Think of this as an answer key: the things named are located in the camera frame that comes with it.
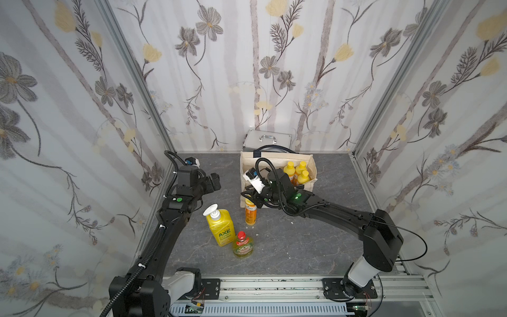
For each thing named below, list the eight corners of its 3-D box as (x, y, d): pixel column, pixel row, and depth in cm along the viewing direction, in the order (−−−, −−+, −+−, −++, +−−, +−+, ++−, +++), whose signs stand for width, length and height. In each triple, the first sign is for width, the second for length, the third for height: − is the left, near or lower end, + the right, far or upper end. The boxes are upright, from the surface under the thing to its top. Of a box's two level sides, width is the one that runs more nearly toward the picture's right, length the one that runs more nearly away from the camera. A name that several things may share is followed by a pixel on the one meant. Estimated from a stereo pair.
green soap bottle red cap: (235, 256, 84) (231, 241, 70) (243, 246, 87) (240, 229, 73) (245, 263, 82) (243, 249, 68) (252, 252, 85) (251, 236, 71)
